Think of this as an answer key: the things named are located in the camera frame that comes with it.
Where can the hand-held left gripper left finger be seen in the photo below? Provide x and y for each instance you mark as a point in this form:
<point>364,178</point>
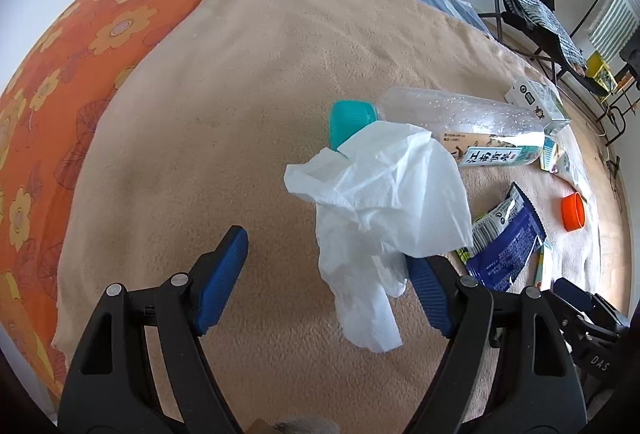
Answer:
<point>225,279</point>

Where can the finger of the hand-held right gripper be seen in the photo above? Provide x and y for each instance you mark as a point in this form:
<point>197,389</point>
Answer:
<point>575,295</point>

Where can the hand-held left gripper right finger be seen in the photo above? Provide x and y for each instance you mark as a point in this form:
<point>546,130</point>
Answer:
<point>430,296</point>

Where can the blue snack wrapper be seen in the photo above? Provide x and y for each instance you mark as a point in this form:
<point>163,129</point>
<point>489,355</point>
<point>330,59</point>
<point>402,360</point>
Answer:
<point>505,249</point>

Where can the white tissue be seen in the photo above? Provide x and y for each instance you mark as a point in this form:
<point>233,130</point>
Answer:
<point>395,194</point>

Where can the green yellow small packet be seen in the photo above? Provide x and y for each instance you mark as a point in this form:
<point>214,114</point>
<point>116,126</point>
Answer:
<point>544,269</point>

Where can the orange bottle cap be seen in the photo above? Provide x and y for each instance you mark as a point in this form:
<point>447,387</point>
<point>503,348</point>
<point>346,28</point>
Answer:
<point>572,211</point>

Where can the small white teal packet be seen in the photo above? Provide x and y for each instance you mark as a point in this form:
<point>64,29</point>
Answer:
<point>552,153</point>

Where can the beige fleece blanket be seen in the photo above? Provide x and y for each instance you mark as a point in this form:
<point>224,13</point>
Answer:
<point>225,113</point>

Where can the clear plastic bottle teal cap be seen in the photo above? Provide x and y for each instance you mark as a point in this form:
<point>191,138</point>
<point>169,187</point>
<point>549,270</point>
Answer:
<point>475,113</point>

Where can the white green milk carton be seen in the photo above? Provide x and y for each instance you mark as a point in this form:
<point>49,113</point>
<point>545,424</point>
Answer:
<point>535,96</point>

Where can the yellow box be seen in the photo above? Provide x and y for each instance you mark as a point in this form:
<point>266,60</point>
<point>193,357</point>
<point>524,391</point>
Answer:
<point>600,71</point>

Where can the orange floral bed sheet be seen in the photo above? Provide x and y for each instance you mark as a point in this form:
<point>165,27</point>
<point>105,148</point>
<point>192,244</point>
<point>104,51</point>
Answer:
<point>60,88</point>

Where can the green white striped towel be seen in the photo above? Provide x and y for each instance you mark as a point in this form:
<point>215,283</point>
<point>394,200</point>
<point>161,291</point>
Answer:
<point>617,23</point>

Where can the checked cloth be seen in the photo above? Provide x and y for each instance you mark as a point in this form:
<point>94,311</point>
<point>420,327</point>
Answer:
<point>545,18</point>

